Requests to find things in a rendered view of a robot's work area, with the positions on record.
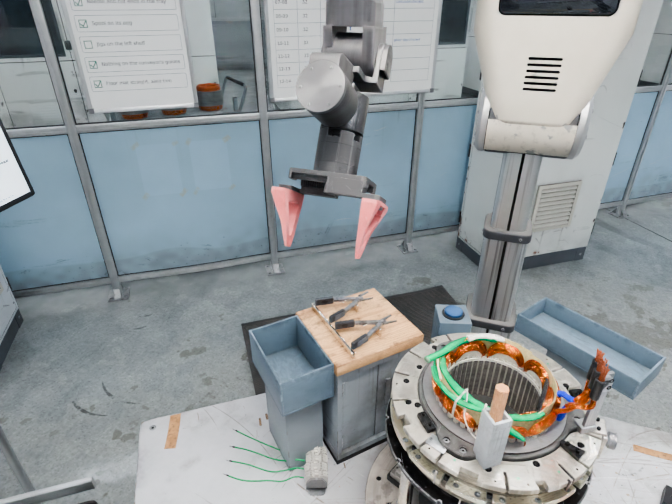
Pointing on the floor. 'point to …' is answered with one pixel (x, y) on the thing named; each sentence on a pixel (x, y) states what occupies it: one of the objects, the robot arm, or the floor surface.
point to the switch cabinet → (545, 231)
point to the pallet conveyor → (54, 492)
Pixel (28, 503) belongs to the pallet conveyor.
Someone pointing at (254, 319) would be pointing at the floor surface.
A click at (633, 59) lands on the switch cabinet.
